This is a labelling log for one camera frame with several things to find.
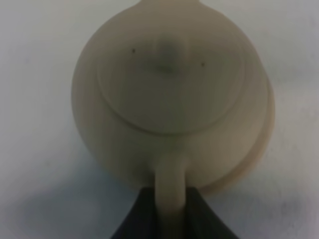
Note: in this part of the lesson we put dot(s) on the brown clay teapot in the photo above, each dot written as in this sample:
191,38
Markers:
170,94

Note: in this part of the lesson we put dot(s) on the teapot saucer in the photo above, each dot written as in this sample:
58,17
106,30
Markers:
254,155

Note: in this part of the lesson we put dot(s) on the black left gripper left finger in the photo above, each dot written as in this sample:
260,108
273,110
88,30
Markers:
141,222

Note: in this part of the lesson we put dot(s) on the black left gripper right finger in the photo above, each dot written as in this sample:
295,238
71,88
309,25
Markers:
200,220

